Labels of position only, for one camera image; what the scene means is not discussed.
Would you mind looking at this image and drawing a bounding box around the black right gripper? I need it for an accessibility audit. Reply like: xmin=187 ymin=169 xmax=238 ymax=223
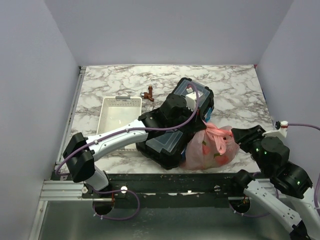
xmin=231 ymin=123 xmax=270 ymax=173

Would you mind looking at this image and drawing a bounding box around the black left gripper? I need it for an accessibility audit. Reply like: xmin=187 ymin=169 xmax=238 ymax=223
xmin=166 ymin=104 xmax=207 ymax=134

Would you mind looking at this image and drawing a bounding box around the pink plastic bag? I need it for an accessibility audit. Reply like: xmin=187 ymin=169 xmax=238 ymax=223
xmin=180 ymin=122 xmax=240 ymax=170

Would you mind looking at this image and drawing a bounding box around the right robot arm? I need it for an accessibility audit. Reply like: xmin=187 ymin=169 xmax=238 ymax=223
xmin=230 ymin=121 xmax=320 ymax=240

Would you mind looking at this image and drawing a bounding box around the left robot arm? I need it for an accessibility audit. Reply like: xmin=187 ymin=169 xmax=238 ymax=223
xmin=62 ymin=91 xmax=203 ymax=198

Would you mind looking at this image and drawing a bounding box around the fake peach fruit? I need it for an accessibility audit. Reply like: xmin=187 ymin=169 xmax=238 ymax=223
xmin=213 ymin=153 xmax=231 ymax=167

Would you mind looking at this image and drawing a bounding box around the blue foil wrapper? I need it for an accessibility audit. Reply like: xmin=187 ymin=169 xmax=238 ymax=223
xmin=204 ymin=107 xmax=214 ymax=123

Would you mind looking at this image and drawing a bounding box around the black plastic toolbox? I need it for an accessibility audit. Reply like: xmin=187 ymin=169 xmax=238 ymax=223
xmin=136 ymin=77 xmax=214 ymax=170

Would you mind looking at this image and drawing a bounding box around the white perforated plastic basket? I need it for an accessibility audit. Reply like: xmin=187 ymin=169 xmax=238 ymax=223
xmin=96 ymin=96 xmax=142 ymax=138

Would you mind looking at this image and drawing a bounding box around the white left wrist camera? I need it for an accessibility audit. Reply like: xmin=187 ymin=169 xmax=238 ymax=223
xmin=185 ymin=85 xmax=200 ymax=110

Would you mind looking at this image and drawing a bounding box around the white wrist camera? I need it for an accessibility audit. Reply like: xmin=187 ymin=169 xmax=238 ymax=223
xmin=262 ymin=121 xmax=289 ymax=139
xmin=185 ymin=85 xmax=200 ymax=110

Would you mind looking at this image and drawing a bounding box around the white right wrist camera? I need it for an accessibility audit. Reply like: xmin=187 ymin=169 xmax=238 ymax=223
xmin=262 ymin=121 xmax=289 ymax=139

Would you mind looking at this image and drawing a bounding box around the black mounting base plate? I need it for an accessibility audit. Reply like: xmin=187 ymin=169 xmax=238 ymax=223
xmin=72 ymin=173 xmax=249 ymax=213

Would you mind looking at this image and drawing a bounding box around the aluminium frame rail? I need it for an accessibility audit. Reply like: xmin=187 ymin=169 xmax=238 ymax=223
xmin=29 ymin=66 xmax=86 ymax=240

